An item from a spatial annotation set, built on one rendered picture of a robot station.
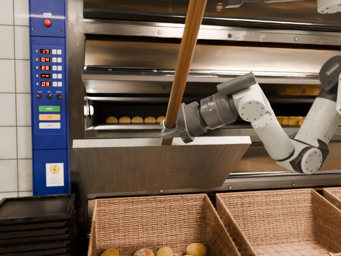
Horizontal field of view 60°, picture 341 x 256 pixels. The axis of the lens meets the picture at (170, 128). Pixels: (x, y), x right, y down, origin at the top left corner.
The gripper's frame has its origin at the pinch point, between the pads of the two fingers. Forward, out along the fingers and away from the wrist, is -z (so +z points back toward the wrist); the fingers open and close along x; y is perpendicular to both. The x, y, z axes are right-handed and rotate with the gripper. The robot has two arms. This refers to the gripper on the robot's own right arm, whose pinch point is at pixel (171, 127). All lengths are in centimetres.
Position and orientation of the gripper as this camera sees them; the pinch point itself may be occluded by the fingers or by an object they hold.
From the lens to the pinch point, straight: 85.0
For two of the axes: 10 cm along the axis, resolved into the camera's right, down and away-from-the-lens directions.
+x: 1.1, 8.3, -5.4
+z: 8.8, -3.3, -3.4
